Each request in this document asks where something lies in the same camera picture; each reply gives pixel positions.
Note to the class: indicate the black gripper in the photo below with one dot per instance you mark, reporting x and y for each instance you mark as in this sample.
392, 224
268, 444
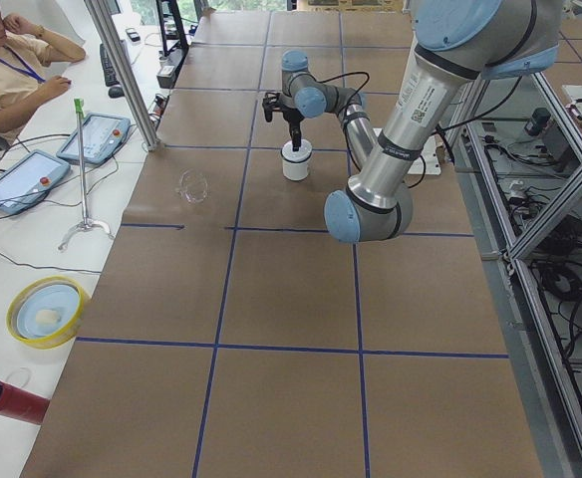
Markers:
292, 117

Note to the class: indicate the white enamel cup lid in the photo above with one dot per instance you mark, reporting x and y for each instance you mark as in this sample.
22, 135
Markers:
297, 155

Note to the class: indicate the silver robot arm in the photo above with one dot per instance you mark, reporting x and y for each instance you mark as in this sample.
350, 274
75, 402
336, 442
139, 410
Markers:
455, 43

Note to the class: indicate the white enamel cup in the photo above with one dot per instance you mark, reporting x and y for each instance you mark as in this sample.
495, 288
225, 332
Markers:
295, 171

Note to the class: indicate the clear plastic funnel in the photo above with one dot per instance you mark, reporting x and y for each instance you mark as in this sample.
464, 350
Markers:
192, 186

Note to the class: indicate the black computer mouse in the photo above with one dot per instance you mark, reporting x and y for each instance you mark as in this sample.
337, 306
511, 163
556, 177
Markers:
115, 92

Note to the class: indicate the far teach pendant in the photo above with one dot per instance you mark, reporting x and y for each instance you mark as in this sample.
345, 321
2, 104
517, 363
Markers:
102, 136

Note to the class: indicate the teach pendant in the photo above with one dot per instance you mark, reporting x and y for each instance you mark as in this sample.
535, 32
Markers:
25, 183
102, 136

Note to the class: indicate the black keyboard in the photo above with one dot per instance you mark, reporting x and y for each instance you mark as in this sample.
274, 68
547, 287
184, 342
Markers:
109, 72

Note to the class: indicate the brown paper table cover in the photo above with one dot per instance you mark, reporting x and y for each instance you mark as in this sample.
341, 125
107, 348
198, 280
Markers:
237, 338

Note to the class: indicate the near teach pendant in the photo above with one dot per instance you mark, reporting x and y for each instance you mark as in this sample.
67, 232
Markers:
25, 183

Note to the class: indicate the seated person beige shirt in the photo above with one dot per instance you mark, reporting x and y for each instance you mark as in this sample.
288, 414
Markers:
26, 49

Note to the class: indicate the yellow tape roll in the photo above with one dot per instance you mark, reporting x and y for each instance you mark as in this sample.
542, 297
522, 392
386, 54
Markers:
47, 313

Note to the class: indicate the red cylinder tube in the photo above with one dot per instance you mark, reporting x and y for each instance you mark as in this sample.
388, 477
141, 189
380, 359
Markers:
21, 404

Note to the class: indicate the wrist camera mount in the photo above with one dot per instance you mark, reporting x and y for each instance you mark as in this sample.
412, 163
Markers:
271, 104

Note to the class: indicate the aluminium frame post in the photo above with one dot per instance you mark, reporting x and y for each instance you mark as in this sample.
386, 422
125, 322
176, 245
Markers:
105, 26

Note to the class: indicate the metal rod green handle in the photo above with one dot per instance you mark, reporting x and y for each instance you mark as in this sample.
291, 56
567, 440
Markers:
87, 223

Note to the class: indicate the aluminium side frame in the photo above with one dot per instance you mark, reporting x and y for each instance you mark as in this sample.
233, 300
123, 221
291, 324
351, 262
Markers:
517, 145

